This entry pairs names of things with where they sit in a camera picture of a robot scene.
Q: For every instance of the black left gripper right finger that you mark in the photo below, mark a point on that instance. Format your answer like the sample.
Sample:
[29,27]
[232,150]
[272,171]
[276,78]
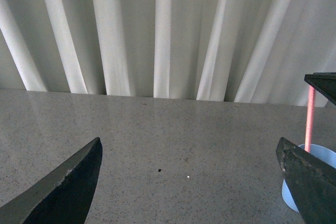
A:
[323,82]

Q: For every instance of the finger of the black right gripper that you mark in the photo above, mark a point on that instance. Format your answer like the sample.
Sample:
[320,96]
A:
[310,180]

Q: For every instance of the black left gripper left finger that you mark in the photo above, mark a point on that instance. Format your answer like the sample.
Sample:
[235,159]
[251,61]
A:
[64,195]

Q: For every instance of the pink chopstick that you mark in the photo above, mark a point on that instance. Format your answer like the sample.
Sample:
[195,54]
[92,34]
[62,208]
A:
[310,116]

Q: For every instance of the white pleated curtain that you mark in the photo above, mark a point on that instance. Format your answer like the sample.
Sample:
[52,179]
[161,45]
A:
[250,51]

